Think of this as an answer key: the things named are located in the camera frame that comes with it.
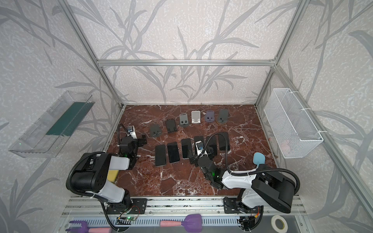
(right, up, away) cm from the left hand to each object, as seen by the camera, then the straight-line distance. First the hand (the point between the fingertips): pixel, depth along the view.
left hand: (137, 128), depth 93 cm
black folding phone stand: (+20, +2, +9) cm, 22 cm away
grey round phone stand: (+48, +7, +15) cm, 51 cm away
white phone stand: (+38, +7, +14) cm, 41 cm away
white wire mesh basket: (+80, 0, -32) cm, 87 cm away
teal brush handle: (+77, -19, -4) cm, 80 cm away
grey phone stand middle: (+29, +6, +12) cm, 32 cm away
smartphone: (+39, -7, +6) cm, 40 cm away
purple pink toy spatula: (+36, -44, -24) cm, 62 cm away
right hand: (+39, -9, -9) cm, 41 cm away
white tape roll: (+75, -44, -25) cm, 91 cm away
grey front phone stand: (+59, +9, +16) cm, 62 cm away
